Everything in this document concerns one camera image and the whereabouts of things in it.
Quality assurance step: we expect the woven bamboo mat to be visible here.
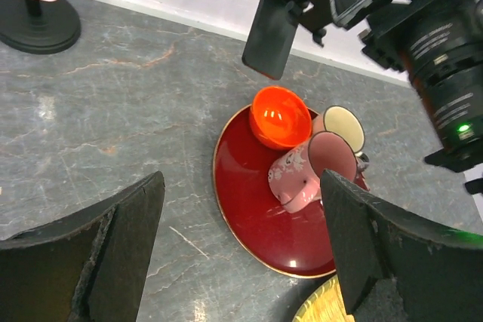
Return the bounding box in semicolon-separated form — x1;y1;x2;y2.
292;275;353;322

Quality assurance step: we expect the pink floral mug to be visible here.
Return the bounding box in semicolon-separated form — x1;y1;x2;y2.
268;131;358;213

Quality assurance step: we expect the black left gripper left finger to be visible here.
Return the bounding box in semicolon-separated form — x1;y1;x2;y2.
1;171;165;321

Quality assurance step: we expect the cream cup with dark rim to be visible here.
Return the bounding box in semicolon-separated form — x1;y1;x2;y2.
312;106;365;157

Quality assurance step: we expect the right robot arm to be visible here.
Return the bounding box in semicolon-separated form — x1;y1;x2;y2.
329;0;482;173

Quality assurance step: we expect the black folding phone stand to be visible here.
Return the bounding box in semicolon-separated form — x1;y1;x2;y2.
241;0;332;80

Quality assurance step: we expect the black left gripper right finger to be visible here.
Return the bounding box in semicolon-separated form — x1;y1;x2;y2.
320;170;482;321

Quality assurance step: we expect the orange bowl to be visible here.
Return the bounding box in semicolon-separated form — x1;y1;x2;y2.
248;86;312;150

